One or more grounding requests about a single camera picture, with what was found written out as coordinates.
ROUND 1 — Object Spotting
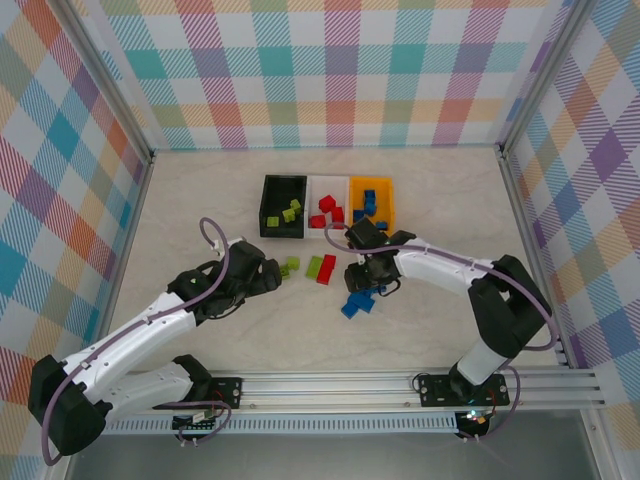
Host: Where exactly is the aluminium mounting rail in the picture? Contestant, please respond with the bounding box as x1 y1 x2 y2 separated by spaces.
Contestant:
102 364 609 416

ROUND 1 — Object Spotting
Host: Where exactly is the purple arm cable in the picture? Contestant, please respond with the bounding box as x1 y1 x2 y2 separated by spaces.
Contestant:
42 217 234 466
323 222 559 444

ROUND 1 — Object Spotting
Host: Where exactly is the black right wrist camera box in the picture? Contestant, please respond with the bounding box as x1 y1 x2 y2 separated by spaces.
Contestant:
347 217 396 251

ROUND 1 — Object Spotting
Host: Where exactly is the black plastic bin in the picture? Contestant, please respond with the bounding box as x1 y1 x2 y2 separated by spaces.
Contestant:
258 173 309 240

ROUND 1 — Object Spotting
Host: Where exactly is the aluminium frame post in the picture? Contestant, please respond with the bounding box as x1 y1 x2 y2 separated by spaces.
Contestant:
47 0 156 166
497 0 601 156

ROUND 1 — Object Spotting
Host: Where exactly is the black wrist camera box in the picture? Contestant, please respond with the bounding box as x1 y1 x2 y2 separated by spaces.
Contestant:
347 217 396 251
227 239 266 275

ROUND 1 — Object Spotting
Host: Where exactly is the slotted grey cable duct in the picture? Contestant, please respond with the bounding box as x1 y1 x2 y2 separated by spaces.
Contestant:
107 413 461 436

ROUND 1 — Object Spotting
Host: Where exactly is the white plastic bin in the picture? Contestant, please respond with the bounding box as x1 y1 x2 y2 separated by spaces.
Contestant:
304 173 351 239

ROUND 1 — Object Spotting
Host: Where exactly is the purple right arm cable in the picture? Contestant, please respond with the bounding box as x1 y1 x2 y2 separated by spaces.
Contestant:
323 222 559 444

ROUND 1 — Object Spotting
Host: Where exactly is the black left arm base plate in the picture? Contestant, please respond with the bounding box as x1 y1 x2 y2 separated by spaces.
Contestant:
213 377 244 409

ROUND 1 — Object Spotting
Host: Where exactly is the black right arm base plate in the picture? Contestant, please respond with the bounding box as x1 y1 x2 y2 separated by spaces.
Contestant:
418 372 511 407

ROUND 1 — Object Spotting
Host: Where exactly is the aluminium table side rail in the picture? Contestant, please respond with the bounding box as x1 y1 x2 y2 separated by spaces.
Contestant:
497 144 576 369
89 152 156 351

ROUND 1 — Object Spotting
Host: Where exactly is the right circuit board with light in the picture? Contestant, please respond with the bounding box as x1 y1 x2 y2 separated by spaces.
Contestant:
459 409 489 431

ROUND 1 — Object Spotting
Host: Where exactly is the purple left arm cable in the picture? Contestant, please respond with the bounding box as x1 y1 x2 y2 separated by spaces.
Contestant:
42 217 234 466

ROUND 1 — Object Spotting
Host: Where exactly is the grey metal plate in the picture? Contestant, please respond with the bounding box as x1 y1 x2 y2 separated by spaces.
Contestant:
64 432 601 480

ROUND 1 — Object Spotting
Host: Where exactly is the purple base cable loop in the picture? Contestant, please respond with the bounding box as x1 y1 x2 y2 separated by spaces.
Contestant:
174 397 234 446

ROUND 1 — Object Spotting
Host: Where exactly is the left green circuit board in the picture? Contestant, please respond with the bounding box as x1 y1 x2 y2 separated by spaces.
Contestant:
172 409 221 434

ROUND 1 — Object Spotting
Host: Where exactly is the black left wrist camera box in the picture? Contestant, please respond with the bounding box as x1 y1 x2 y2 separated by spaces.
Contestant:
227 239 266 275

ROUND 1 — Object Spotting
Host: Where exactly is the yellow plastic bin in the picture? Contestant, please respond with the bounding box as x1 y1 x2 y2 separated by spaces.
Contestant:
347 174 397 236

